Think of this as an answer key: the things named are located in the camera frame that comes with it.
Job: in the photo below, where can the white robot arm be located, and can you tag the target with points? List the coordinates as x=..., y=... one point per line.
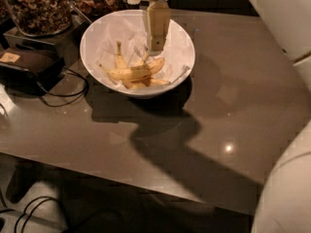
x=239, y=144

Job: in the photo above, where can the dark metal stand box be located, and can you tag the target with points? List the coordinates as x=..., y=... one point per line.
x=65, y=44

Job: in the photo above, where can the black card terminal device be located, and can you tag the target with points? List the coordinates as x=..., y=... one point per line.
x=33, y=72

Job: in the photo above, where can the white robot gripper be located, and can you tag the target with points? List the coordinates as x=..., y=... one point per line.
x=159, y=22

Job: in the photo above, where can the large glass jar of nuts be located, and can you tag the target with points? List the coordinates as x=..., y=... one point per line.
x=40, y=18

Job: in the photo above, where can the white paper bowl liner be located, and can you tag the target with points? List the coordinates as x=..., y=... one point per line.
x=131, y=32

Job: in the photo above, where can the white ceramic bowl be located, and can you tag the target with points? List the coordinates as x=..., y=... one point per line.
x=90, y=44

